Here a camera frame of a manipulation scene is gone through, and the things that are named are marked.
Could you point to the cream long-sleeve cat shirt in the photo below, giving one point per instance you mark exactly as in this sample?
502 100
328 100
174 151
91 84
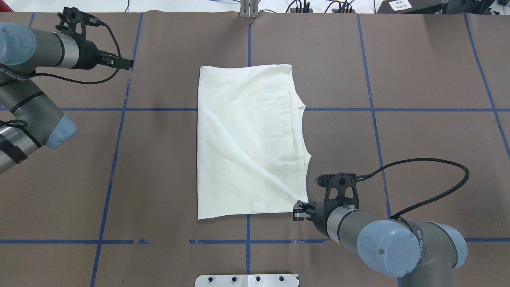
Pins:
251 153

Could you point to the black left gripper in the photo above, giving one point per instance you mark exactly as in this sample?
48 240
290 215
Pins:
88 54

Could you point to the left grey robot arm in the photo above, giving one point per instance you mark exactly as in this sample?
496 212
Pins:
38 121

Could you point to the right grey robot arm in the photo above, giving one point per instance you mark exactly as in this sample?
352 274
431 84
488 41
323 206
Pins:
421 254

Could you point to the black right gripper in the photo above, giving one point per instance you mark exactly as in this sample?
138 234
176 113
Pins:
320 215

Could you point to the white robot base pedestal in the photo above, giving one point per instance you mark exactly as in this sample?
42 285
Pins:
248 280

